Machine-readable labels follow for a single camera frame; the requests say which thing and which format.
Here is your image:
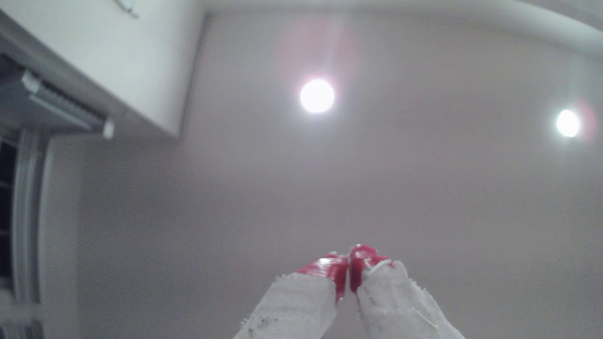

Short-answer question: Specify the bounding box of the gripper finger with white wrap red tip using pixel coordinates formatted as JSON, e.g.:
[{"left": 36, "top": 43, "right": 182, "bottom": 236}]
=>
[
  {"left": 233, "top": 253, "right": 349, "bottom": 339},
  {"left": 349, "top": 244, "right": 465, "bottom": 339}
]

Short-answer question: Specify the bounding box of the round ceiling light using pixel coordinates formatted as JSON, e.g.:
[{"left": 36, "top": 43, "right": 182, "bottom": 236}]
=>
[
  {"left": 556, "top": 109, "right": 581, "bottom": 138},
  {"left": 300, "top": 78, "right": 336, "bottom": 115}
]

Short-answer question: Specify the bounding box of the white ceiling box beam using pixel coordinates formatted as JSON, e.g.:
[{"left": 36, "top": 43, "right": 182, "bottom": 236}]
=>
[{"left": 0, "top": 0, "right": 209, "bottom": 138}]

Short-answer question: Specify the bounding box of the grey window frame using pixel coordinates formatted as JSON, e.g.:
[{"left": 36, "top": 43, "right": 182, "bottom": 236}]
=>
[{"left": 0, "top": 129, "right": 51, "bottom": 339}]

